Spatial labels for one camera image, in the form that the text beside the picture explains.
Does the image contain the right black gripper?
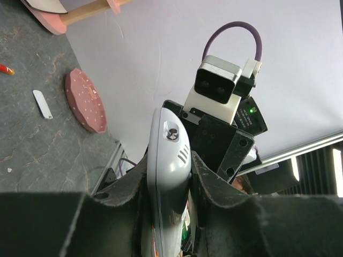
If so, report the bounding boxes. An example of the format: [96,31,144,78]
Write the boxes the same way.
[162,100,255,184]

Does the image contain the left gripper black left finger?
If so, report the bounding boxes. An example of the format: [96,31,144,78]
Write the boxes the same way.
[1,158,147,256]

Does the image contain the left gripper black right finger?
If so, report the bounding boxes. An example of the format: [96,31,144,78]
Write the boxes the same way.
[191,153,342,256]

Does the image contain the green battery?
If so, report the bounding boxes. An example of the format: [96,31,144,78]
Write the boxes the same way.
[182,218,190,241]

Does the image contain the white remote control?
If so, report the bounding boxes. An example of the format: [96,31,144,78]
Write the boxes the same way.
[146,108,191,256]

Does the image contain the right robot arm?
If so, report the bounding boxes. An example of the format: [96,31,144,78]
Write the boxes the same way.
[162,97,267,183]

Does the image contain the person in black shirt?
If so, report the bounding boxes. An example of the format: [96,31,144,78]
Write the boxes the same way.
[232,175,254,195]

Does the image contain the pink dotted plate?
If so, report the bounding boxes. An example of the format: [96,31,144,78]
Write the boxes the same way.
[64,68,107,134]

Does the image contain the white battery cover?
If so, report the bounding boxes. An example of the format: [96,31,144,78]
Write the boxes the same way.
[32,89,53,120]

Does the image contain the pink three-tier shelf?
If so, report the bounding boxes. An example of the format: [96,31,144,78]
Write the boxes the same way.
[22,0,128,35]

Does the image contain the white square board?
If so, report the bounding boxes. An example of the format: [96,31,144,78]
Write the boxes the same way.
[25,0,67,14]

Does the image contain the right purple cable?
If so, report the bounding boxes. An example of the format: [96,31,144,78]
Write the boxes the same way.
[201,21,263,63]

